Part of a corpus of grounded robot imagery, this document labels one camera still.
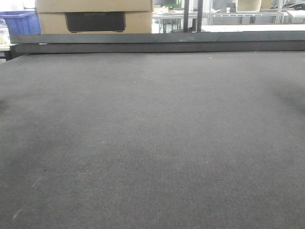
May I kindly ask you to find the upper cardboard box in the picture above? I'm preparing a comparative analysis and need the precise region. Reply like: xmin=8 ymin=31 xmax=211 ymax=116
xmin=35 ymin=0 xmax=153 ymax=13

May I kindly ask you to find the grey felt table mat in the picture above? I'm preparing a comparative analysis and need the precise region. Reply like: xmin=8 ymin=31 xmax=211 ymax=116
xmin=0 ymin=52 xmax=305 ymax=229

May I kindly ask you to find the cardboard box with black cutout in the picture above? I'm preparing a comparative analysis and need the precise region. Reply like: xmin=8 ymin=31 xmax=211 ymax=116
xmin=38 ymin=11 xmax=152 ymax=34

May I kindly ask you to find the black vertical post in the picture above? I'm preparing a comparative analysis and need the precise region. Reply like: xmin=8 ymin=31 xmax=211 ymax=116
xmin=183 ymin=0 xmax=189 ymax=33

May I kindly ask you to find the clear plastic jar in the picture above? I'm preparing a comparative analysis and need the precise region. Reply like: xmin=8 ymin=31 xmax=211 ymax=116
xmin=0 ymin=19 xmax=10 ymax=46

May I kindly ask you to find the beige bin on rack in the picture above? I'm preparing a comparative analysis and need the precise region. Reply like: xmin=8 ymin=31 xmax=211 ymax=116
xmin=236 ymin=0 xmax=262 ymax=12

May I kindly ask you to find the white metal shelving rack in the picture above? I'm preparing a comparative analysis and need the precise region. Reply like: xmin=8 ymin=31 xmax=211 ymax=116
xmin=152 ymin=0 xmax=305 ymax=25

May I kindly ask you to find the white background table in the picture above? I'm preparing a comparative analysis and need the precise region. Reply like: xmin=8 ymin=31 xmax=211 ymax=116
xmin=202 ymin=24 xmax=305 ymax=32

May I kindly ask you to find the blue plastic crate background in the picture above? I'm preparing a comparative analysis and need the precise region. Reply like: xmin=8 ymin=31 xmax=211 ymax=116
xmin=0 ymin=10 xmax=41 ymax=35

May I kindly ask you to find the dark grey table rail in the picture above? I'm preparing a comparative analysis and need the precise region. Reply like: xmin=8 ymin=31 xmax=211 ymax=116
xmin=10 ymin=31 xmax=305 ymax=53

